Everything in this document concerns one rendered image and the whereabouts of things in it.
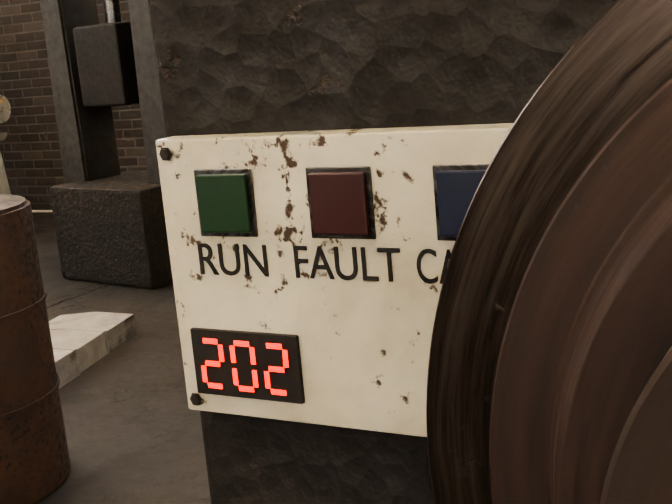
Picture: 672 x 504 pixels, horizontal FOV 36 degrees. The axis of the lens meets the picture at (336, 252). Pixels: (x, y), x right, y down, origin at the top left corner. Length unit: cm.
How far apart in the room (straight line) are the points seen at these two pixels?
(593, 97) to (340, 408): 31
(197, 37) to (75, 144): 566
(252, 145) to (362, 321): 12
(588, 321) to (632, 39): 10
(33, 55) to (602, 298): 876
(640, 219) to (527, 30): 21
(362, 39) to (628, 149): 26
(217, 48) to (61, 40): 564
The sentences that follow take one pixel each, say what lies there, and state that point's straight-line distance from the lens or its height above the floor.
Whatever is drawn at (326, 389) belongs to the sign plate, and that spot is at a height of 108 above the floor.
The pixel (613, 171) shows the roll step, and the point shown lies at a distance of 39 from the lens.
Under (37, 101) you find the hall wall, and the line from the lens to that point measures 910.
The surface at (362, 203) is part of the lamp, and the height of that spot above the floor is 120.
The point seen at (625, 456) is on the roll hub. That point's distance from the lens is 34.
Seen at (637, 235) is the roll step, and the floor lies 122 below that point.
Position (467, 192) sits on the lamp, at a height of 121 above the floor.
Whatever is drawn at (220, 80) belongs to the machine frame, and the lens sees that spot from 66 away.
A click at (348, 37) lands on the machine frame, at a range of 61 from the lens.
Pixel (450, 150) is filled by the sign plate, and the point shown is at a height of 123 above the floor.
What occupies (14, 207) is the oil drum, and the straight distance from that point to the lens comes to 317.
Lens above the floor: 130
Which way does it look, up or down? 12 degrees down
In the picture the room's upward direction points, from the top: 5 degrees counter-clockwise
